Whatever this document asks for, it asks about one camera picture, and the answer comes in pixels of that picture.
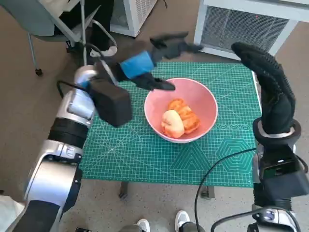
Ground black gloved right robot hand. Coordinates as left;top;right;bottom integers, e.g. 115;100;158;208
231;42;296;136

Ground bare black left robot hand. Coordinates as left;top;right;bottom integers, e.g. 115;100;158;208
115;31;204;91

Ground round toy bread bun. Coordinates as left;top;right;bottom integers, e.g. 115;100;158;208
161;110;185;139

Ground pink bowl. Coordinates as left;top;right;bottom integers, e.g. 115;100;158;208
144;77;219;144

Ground striped toy bread loaf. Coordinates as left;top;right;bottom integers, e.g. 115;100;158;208
168;98;201;135

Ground seated person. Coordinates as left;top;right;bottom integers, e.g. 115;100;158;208
54;0;118;58

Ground small white vented appliance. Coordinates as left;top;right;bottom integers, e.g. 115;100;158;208
110;0;159;37

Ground large white vented appliance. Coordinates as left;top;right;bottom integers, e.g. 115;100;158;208
193;0;309;61

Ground green cutting mat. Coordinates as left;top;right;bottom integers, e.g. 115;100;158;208
79;61;263;188

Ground black table leg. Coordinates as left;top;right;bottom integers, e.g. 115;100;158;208
200;185;215;199
118;181;129;200

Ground grey office chair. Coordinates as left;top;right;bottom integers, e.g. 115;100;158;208
0;0;118;78

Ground person's feet in white shoes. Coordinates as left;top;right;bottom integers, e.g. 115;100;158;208
122;210;203;232

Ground person in white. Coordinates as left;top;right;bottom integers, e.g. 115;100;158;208
0;194;26;232

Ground black left camera cable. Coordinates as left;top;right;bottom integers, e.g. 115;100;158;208
84;43;119;85

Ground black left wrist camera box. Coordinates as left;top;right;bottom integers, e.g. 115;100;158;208
88;61;133;128

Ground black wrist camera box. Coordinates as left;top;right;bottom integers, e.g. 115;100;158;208
260;154;309;201
88;61;133;128

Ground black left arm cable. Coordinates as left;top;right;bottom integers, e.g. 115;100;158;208
56;81;91;99

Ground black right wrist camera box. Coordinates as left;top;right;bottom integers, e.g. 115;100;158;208
260;154;309;201

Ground long black robot cable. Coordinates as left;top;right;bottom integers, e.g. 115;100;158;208
194;147;256;232

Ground looped black right arm cable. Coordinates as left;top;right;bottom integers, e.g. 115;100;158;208
211;207;300;232

